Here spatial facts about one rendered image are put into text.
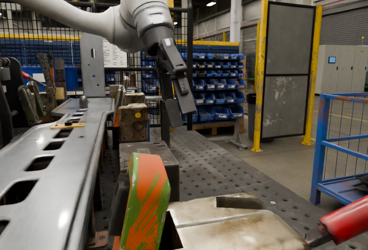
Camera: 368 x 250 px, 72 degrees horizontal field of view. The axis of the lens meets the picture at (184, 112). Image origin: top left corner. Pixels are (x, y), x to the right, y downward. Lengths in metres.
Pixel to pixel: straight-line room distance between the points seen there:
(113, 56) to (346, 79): 11.36
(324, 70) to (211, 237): 11.37
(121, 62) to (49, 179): 1.38
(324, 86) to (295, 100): 7.58
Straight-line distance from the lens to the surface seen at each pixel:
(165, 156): 0.38
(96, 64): 1.47
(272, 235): 0.18
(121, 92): 0.78
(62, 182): 0.40
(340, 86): 12.25
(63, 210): 0.33
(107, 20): 0.77
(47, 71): 1.21
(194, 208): 0.19
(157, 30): 0.60
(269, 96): 3.71
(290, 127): 4.07
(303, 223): 0.90
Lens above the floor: 1.16
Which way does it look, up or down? 10 degrees down
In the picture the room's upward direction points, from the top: straight up
